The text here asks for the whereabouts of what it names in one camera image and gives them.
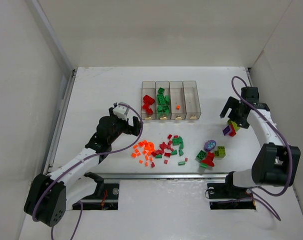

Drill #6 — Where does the tall green lego stack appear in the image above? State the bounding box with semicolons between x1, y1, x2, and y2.
157;87;165;95

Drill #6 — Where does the purple flower lego piece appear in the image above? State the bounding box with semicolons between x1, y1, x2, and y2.
203;139;217;152

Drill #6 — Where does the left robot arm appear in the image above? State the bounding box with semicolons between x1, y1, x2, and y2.
23;102;144;227

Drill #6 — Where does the lime green lego brick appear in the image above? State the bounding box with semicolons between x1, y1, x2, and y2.
214;146;226;159

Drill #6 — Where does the red flower lego piece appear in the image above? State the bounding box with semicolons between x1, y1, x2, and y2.
201;152;215;167

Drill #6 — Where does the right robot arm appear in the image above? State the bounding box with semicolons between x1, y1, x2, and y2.
220;86;301;189

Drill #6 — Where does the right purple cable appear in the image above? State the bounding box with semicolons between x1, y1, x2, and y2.
231;75;295;222

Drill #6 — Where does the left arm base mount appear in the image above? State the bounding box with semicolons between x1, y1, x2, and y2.
80;182;120;211

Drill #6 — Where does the purple lego brick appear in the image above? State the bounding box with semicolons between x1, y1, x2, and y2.
222;125;233;136

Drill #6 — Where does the clear container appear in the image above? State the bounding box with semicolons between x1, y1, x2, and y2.
140;81;156;120
182;80;202;120
169;81;187;120
155;81;172;120

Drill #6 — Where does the green square lego brick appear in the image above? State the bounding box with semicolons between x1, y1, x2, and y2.
196;150;207;162

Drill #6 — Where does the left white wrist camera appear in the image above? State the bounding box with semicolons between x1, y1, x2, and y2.
112;102;130;121

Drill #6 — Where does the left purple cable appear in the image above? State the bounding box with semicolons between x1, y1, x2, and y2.
31;102;144;240

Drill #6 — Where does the orange round lego piece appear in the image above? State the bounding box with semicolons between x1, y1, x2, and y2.
144;142;155;152

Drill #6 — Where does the red long lego brick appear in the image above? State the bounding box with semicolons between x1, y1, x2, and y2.
143;94;155;105

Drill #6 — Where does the purple cable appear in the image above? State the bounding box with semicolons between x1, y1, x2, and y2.
31;102;144;240
231;75;295;222

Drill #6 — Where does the lime green stepped brick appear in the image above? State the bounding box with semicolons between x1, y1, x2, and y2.
227;119;240;132

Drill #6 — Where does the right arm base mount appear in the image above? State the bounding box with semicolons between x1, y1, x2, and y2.
206;182;256;210

